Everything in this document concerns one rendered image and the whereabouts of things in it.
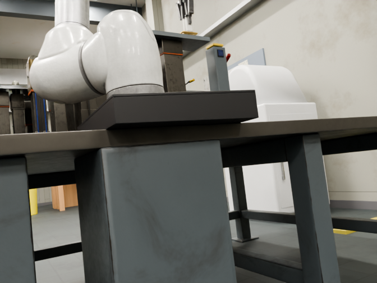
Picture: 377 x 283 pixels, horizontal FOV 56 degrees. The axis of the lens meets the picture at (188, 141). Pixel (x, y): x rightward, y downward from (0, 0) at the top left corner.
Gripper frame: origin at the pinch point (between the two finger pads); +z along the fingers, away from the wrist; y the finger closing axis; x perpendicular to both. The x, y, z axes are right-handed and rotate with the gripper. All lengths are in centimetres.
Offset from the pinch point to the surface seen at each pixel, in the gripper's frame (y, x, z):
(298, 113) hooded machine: 101, -187, 24
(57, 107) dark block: 7, 59, 37
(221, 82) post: -4.6, -12.3, 27.4
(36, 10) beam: 579, -42, -276
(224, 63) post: -4.6, -15.0, 18.2
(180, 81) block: -5.0, 10.4, 28.1
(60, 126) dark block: 7, 58, 44
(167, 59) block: -5.0, 15.6, 18.7
